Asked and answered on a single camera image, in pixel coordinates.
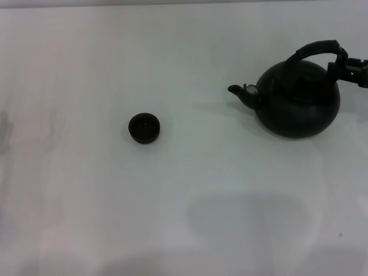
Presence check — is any small black teacup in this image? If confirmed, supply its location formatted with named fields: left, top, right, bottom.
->
left=128, top=112, right=161, bottom=144

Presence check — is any black round teapot with handle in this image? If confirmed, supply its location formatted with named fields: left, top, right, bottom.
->
left=227, top=39, right=342, bottom=140

